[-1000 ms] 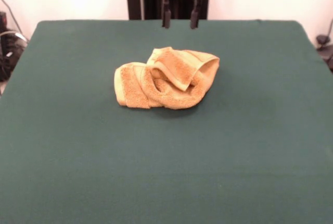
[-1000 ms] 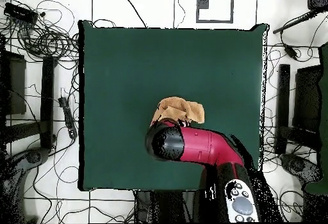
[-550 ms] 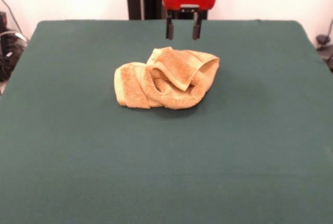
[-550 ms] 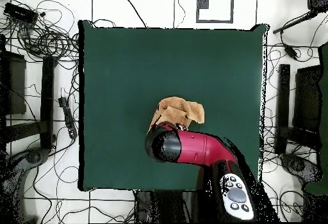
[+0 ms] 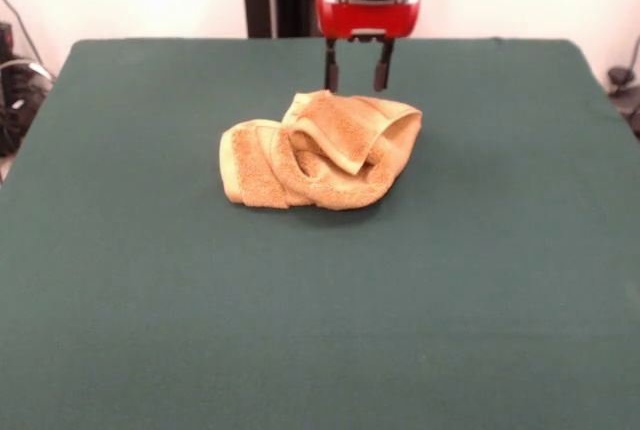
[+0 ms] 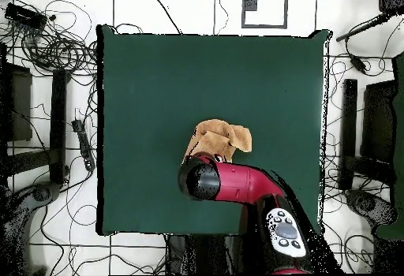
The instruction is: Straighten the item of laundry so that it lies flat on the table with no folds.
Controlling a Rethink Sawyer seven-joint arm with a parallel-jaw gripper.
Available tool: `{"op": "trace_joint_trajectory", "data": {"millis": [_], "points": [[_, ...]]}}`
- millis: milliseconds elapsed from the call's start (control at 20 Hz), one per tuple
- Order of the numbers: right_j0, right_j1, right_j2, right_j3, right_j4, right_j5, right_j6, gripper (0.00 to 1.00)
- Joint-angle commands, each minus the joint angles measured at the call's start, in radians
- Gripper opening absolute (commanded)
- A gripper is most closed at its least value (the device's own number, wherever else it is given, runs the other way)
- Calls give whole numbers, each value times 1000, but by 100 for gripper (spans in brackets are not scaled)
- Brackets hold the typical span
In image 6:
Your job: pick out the tan terry towel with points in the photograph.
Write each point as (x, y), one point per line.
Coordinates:
(221, 131)

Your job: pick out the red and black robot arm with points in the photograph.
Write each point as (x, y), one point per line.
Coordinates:
(246, 184)

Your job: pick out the dark flat panel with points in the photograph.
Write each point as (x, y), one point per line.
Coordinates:
(378, 121)
(20, 105)

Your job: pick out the dark green table cloth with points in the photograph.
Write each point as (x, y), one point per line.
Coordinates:
(151, 99)

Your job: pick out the black stand bar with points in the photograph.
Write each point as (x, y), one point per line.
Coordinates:
(348, 131)
(58, 124)

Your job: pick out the black power strip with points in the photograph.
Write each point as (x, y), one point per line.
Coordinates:
(83, 145)

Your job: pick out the black power adapter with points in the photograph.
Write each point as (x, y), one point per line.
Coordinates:
(358, 64)

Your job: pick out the dark green hanging cloth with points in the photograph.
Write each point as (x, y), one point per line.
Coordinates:
(399, 131)

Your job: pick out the black rod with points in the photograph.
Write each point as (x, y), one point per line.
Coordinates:
(363, 27)

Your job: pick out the black device box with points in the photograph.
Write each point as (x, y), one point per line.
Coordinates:
(391, 0)

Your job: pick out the black hub box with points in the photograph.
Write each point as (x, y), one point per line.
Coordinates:
(23, 15)

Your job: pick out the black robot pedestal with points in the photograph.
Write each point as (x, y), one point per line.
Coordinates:
(205, 254)

